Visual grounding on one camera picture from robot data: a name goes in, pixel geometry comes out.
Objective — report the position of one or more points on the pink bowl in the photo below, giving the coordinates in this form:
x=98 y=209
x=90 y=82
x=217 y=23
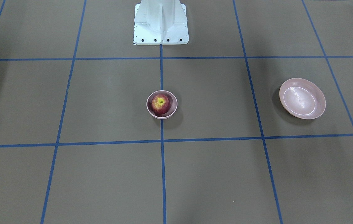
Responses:
x=173 y=101

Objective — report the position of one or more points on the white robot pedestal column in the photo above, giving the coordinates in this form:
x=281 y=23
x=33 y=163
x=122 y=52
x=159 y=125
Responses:
x=160 y=22

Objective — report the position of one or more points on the pink plate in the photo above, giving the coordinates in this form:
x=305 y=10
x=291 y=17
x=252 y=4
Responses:
x=302 y=98

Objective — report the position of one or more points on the red apple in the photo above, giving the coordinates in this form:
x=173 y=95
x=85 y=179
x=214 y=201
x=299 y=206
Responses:
x=160 y=104

